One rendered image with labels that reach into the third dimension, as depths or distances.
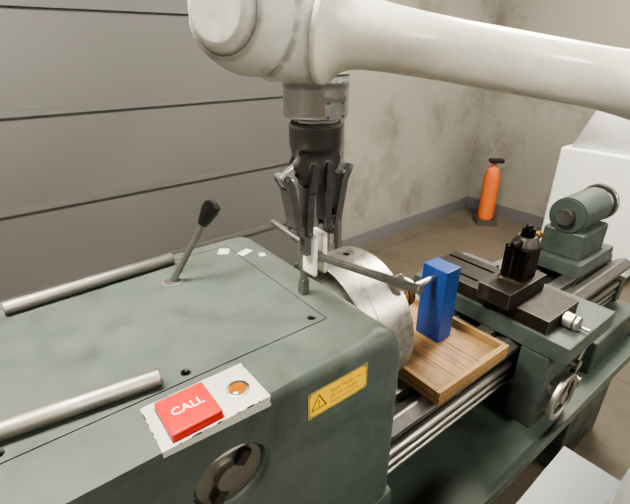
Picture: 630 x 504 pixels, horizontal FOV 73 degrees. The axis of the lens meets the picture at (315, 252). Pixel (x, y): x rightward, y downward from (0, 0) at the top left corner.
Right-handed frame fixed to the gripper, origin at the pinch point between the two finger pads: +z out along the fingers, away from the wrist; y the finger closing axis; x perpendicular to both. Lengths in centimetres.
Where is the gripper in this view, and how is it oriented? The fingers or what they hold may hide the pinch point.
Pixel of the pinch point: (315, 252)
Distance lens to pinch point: 67.9
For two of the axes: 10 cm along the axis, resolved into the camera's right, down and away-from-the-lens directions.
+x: -6.1, -3.5, 7.1
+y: 7.9, -2.6, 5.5
